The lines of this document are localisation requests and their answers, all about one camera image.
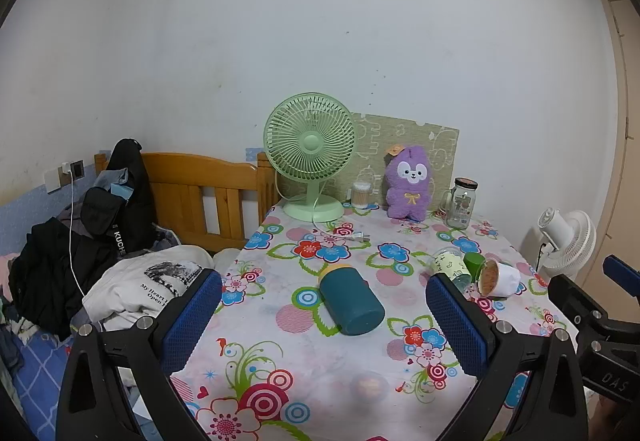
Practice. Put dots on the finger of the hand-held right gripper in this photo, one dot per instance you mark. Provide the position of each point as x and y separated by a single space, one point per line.
622 271
575 303

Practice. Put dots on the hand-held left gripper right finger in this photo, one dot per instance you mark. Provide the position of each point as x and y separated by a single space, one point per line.
457 326

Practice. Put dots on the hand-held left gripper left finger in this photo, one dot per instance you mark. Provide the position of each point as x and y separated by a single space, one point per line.
192 316

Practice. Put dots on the teal cup with yellow lid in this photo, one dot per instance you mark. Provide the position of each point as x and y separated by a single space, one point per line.
350 301

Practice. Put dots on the small green cup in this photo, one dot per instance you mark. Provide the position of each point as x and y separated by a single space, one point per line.
472 263

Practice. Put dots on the white cup with brown inside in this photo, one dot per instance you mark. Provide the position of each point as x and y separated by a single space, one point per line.
505 278

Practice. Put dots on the white printed shirt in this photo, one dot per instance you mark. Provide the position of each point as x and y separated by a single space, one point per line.
145 286

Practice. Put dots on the white standing fan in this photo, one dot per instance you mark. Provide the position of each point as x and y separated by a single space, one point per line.
570 241

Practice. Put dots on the glass jar mug with lid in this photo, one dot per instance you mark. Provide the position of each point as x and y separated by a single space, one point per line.
462 206

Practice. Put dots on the floral tablecloth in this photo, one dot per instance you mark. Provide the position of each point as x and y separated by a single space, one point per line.
300 371

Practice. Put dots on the wooden bed headboard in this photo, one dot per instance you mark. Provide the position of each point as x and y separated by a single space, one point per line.
190 181

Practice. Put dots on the black backpack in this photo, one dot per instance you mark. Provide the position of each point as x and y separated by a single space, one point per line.
132 181

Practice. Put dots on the beige door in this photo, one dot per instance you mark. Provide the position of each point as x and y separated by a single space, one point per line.
625 121

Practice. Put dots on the pile of dark clothes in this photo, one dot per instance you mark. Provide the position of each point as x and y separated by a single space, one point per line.
47 271

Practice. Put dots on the purple plush toy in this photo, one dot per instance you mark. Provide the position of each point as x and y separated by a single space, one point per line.
409 181

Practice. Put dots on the clear cotton swab box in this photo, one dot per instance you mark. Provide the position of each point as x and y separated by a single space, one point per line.
363 195

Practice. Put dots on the blue patterned bedsheet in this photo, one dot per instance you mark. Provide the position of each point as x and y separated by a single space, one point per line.
37 366

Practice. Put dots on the beige patterned board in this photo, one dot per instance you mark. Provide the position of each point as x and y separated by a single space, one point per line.
445 146

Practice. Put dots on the green desk fan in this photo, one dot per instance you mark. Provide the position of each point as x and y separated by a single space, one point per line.
310 141

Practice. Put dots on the wall socket with charger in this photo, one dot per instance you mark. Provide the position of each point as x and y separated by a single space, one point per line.
64 173

